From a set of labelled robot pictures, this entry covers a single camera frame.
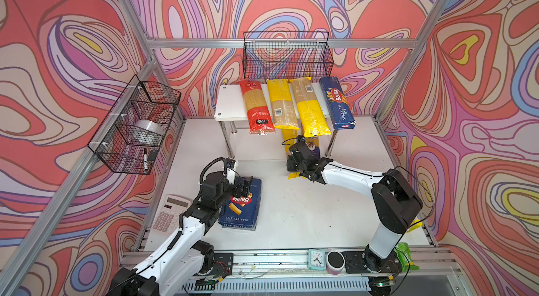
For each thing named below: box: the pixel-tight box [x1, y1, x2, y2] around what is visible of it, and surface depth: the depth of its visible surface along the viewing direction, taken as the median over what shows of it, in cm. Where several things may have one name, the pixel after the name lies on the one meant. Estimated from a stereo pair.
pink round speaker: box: [325, 250, 346, 276], surface depth 72 cm
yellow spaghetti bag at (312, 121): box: [290, 77, 332, 138], surface depth 74 cm
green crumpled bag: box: [394, 241, 421, 273], surface depth 76 cm
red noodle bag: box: [239, 79, 276, 136], surface depth 74 cm
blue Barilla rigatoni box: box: [218, 178, 262, 231], surface depth 82 cm
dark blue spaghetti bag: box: [305, 136, 321, 162], surface depth 98 cm
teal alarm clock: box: [307, 248, 327, 272], surface depth 74 cm
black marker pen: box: [143, 147, 149, 172], surface depth 74 cm
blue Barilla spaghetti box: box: [318, 75, 357, 131], surface depth 73 cm
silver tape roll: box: [132, 119, 166, 146], surface depth 74 cm
